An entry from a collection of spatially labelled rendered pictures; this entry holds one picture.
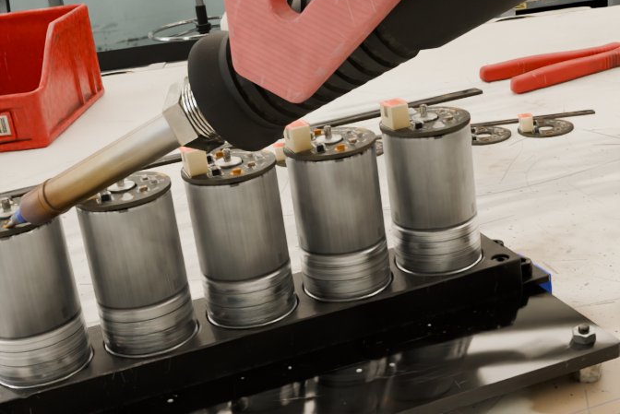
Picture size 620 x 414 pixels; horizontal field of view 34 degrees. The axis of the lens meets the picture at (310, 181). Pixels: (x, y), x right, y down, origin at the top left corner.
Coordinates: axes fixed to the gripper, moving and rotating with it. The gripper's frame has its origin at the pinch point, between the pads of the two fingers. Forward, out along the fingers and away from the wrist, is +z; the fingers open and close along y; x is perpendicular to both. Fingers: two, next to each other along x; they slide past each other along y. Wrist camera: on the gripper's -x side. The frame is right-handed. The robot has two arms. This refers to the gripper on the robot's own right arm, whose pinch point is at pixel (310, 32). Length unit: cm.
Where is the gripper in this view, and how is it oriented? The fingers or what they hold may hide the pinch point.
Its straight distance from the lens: 18.8
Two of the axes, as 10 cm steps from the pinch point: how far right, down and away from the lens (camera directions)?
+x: 8.5, 4.7, -2.5
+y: -4.3, 3.3, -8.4
